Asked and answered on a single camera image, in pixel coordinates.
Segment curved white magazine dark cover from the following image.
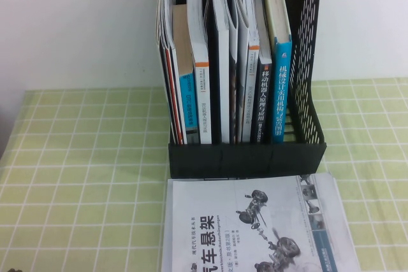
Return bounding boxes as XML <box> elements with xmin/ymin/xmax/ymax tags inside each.
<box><xmin>222</xmin><ymin>0</ymin><xmax>251</xmax><ymax>144</ymax></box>

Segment large white black cover book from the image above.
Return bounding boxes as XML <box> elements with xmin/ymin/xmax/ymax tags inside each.
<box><xmin>210</xmin><ymin>0</ymin><xmax>231</xmax><ymax>144</ymax></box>

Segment green checkered tablecloth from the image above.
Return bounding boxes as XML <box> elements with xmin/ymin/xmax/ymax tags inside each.
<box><xmin>0</xmin><ymin>77</ymin><xmax>408</xmax><ymax>272</ymax></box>

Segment thin black spine magazine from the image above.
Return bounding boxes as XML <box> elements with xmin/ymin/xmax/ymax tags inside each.
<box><xmin>155</xmin><ymin>0</ymin><xmax>177</xmax><ymax>144</ymax></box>

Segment white book orange band spine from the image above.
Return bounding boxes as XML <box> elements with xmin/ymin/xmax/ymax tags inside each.
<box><xmin>186</xmin><ymin>0</ymin><xmax>212</xmax><ymax>145</ymax></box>
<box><xmin>239</xmin><ymin>0</ymin><xmax>261</xmax><ymax>143</ymax></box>

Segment thin orange spine magazine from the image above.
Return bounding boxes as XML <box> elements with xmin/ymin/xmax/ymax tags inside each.
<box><xmin>161</xmin><ymin>0</ymin><xmax>188</xmax><ymax>145</ymax></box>

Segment blue spine mechanical design book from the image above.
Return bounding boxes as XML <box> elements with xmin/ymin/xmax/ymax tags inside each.
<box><xmin>263</xmin><ymin>0</ymin><xmax>293</xmax><ymax>145</ymax></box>

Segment black spine robot book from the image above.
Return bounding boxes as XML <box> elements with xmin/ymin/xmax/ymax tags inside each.
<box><xmin>250</xmin><ymin>0</ymin><xmax>273</xmax><ymax>144</ymax></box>

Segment brown topped blue spine book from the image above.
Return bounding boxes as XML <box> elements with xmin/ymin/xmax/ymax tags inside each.
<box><xmin>171</xmin><ymin>4</ymin><xmax>199</xmax><ymax>145</ymax></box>

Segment black perforated book holder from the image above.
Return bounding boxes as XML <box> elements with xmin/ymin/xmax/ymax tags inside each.
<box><xmin>155</xmin><ymin>0</ymin><xmax>328</xmax><ymax>180</ymax></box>

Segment white car suspension book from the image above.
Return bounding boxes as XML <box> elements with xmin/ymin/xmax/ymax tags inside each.
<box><xmin>160</xmin><ymin>171</ymin><xmax>361</xmax><ymax>272</ymax></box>

